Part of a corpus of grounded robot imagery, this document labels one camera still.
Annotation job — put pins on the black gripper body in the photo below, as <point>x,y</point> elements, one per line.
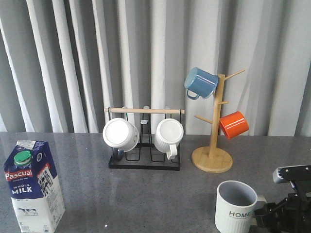
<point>292,214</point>

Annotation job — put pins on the white grey HOME mug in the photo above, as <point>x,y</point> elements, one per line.
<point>235,206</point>

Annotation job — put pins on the blue white milk carton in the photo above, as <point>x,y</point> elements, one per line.
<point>34,187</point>

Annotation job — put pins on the wooden mug tree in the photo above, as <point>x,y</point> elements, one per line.
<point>213,159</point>

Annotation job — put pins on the orange enamel mug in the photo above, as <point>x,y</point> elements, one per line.
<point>233,124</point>

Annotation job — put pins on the ribbed white mug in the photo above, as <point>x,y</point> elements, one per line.
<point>169,133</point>

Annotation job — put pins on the blue enamel mug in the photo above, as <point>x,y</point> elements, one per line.
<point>200,84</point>

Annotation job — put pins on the smooth white mug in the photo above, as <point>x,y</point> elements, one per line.
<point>120,133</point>

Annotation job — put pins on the grey white curtain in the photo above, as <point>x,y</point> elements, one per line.
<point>63,61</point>

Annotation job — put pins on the black wire mug rack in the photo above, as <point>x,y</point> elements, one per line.
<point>145,155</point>

